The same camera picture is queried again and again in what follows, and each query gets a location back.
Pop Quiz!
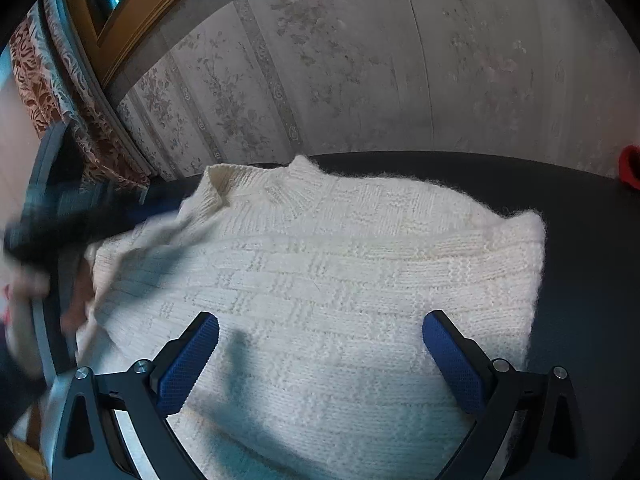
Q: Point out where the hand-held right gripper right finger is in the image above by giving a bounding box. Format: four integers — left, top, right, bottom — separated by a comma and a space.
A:
421, 310, 593, 480

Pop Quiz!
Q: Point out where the white knit sweater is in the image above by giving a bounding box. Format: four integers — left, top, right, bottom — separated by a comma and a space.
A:
50, 154, 547, 480

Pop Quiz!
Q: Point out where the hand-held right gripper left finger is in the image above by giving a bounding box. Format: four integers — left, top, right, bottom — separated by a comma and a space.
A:
50, 311, 220, 480

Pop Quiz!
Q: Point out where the red garment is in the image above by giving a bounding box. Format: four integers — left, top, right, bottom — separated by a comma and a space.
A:
617, 145, 640, 188

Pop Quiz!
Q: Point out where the brown floral curtain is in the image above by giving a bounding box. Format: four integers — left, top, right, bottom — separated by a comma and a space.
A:
9, 0, 151, 191

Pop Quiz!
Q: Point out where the person's left hand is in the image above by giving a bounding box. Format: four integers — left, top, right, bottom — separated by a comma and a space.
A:
0, 255, 98, 378

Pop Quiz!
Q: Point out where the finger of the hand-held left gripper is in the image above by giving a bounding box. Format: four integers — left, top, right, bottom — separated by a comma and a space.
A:
100, 180, 193, 241

